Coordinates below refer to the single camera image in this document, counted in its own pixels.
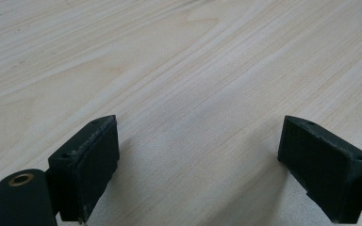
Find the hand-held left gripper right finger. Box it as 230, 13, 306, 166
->
277, 115, 362, 224

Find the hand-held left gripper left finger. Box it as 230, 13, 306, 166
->
47, 114, 121, 224

